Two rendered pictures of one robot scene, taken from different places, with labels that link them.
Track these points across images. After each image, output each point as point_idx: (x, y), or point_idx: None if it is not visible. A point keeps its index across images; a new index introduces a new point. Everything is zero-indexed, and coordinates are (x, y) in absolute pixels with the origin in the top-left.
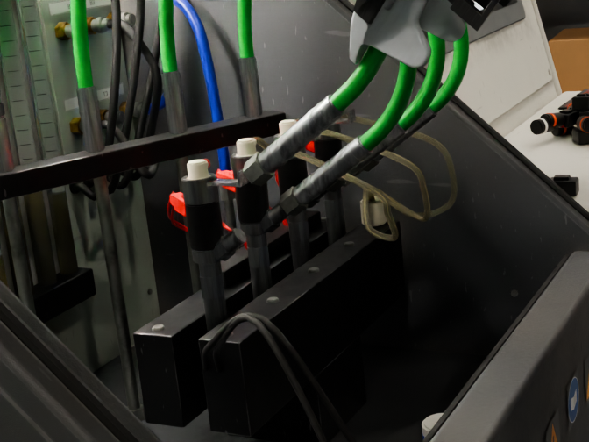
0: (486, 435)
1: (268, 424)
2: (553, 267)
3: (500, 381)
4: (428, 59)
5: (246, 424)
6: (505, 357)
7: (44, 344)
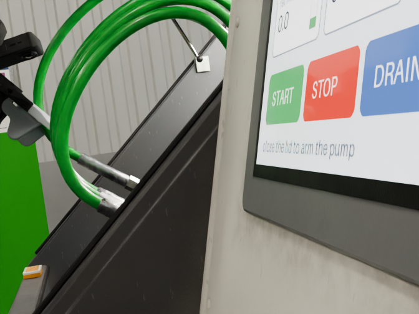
0: (17, 293)
1: None
2: None
3: (22, 305)
4: (20, 142)
5: None
6: (25, 312)
7: (93, 181)
